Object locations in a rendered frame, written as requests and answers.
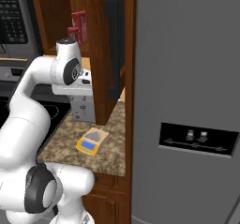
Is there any yellow digital scale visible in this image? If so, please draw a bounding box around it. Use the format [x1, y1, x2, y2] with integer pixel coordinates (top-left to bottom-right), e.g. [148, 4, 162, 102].
[76, 127, 110, 157]

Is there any tall red box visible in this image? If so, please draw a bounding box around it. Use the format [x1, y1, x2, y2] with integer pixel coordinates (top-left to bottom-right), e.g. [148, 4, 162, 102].
[70, 10, 89, 45]

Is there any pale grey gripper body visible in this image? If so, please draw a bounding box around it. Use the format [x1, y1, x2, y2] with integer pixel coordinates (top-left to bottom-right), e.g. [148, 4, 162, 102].
[68, 94, 97, 124]

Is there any wooden base cupboard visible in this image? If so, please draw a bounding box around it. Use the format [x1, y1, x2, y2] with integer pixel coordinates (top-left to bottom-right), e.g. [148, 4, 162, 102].
[82, 171, 133, 224]

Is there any grey fridge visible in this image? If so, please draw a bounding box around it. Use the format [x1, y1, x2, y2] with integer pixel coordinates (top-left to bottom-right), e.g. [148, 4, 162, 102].
[130, 0, 240, 224]

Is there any small red yogurt cup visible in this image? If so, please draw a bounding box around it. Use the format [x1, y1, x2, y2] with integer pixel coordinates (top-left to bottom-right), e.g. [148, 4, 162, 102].
[67, 26, 81, 43]

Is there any wooden wall cabinet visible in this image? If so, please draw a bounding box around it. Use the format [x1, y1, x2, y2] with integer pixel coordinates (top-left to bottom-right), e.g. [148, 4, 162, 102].
[29, 0, 96, 58]

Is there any black hob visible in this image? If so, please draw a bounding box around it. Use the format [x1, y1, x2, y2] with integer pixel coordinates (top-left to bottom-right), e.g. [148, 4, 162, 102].
[0, 58, 73, 142]

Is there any black cabinet door handle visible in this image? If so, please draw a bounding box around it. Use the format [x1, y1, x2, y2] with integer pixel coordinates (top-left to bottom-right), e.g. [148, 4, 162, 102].
[103, 0, 126, 100]

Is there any wooden cabinet door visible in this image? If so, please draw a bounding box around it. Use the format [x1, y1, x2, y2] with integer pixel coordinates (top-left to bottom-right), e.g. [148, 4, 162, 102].
[89, 0, 138, 127]

